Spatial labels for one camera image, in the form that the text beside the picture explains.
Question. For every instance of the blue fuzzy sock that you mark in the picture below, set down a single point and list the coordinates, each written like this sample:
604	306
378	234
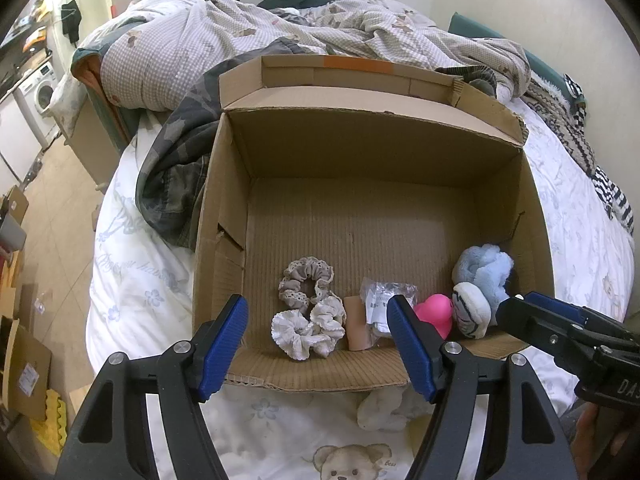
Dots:
487	267

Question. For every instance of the clear plastic packet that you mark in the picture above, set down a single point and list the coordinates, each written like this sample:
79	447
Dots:
385	300

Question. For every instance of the yellow foam tray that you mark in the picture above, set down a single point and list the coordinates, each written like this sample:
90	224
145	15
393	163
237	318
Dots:
50	417

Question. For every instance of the tan makeup sponge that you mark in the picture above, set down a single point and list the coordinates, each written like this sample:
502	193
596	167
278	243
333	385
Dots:
357	325

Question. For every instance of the white washing machine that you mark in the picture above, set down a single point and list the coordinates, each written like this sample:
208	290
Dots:
44	92

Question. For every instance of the black hanging bag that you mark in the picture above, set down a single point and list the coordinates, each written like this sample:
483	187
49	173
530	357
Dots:
71	17

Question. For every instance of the white cabinet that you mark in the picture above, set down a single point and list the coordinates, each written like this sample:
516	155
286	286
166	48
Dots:
15	132

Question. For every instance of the person's right hand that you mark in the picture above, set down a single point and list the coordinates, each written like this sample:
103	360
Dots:
595	435

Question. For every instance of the wooden bed frame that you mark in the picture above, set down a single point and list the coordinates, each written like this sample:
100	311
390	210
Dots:
95	145

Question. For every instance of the brown cardboard box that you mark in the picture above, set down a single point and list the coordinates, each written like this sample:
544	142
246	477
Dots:
375	210

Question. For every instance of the checked bear-printed duvet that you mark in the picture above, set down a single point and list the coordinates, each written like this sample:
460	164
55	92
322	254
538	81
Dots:
175	55

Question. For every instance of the patterned knit blanket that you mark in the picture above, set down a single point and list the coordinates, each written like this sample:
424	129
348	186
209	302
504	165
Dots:
565	125

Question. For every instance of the white grey fuzzy sock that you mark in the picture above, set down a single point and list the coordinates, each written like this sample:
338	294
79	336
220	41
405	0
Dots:
470	310

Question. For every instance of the grey bin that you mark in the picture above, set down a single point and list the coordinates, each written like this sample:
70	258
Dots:
11	232

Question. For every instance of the beige lace scrunchie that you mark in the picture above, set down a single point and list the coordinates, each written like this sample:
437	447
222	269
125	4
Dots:
292	274

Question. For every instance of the orange box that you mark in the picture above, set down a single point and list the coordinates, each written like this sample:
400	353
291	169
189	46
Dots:
35	37

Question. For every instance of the white lace scrunchie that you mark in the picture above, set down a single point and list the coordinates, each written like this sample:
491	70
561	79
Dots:
295	340

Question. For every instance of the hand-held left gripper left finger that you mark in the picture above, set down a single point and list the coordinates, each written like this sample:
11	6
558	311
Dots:
220	355

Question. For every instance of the black white striped cloth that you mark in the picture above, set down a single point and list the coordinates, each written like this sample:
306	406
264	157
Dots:
612	195

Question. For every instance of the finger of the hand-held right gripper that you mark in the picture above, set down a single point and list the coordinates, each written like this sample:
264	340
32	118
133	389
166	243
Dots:
555	305
530	322

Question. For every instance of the flat cardboard box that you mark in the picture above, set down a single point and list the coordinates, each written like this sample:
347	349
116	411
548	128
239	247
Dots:
25	370

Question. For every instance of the white bear-printed bed sheet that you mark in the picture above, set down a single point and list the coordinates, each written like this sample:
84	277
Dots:
150	310

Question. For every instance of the white soft cloth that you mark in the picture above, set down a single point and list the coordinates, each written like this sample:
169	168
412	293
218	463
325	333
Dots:
382	410

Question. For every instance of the green pillow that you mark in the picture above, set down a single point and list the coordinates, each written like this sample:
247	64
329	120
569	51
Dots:
505	42

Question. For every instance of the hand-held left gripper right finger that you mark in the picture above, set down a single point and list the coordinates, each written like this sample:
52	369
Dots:
412	355

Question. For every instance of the pink makeup sponge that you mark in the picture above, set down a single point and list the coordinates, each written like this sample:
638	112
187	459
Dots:
431	312

